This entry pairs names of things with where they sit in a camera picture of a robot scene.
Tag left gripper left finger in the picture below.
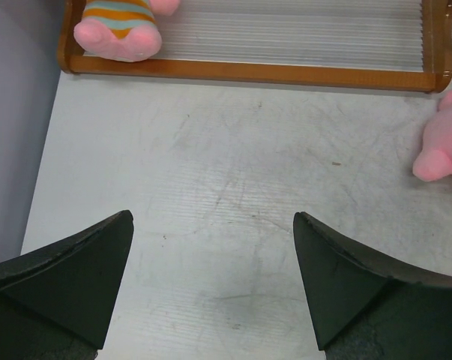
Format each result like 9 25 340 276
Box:
0 210 134 359

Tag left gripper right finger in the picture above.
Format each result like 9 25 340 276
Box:
293 212 452 360

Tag pink plush face-down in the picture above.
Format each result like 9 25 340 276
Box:
412 90 452 182

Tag pink plush orange stripes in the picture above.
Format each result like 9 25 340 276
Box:
73 0 181 62

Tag wooden three-tier shelf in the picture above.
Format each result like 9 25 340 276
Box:
57 1 452 93

